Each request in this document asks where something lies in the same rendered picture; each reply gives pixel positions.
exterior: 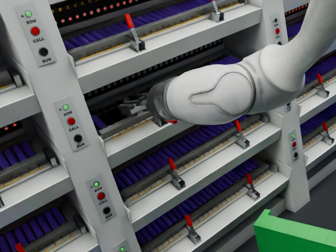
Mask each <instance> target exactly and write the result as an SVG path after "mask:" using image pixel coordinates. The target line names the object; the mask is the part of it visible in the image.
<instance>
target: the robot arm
mask: <svg viewBox="0 0 336 252"><path fill-rule="evenodd" d="M335 39H336V0H310V2H309V5H308V8H307V11H306V14H305V17H304V20H303V23H302V26H301V29H300V31H299V33H298V34H297V35H296V36H295V37H294V38H293V39H292V40H291V41H290V42H288V43H287V44H285V45H283V46H282V45H279V44H270V45H268V46H266V47H265V48H263V49H261V50H259V51H257V52H255V53H253V54H251V55H249V56H247V57H245V58H243V60H242V61H240V62H238V63H234V64H226V65H222V64H213V65H208V66H204V67H201V68H196V69H192V70H190V71H187V72H185V73H183V74H181V75H179V76H176V77H172V78H169V79H167V80H165V81H163V82H160V83H158V84H156V85H154V86H153V87H152V88H151V89H150V91H149V93H143V94H133V95H129V96H128V98H129V99H124V100H118V101H116V103H117V106H118V108H119V111H120V112H121V114H122V115H126V116H132V117H136V116H137V115H138V114H139V111H143V112H148V111H149V112H152V113H153V114H155V115H156V116H158V117H163V118H165V119H167V120H170V121H185V122H187V123H190V124H195V125H221V124H226V123H229V122H232V121H234V120H236V119H238V118H239V117H241V116H242V115H252V114H258V113H263V112H267V111H270V110H274V109H277V108H280V107H282V106H285V105H287V104H289V103H290V102H292V101H293V100H294V99H295V98H297V97H298V95H299V94H300V93H301V92H302V90H303V88H304V85H305V72H306V71H307V70H308V69H309V68H310V67H311V66H312V65H313V64H314V63H315V62H316V61H317V60H318V59H319V58H320V57H321V56H322V55H323V54H324V53H325V52H326V51H327V50H328V49H329V47H330V46H331V45H332V43H333V42H334V41H335Z"/></svg>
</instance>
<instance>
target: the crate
mask: <svg viewBox="0 0 336 252"><path fill-rule="evenodd" d="M253 228H254V233H255V237H256V242H257V247H258V251H259V252H336V231H333V230H329V229H325V228H320V227H316V226H312V225H308V224H304V223H300V222H296V221H291V220H287V219H283V218H279V217H275V216H272V213H271V210H269V209H264V211H263V212H262V213H261V215H260V216H259V217H258V219H257V220H256V221H255V223H254V224H253Z"/></svg>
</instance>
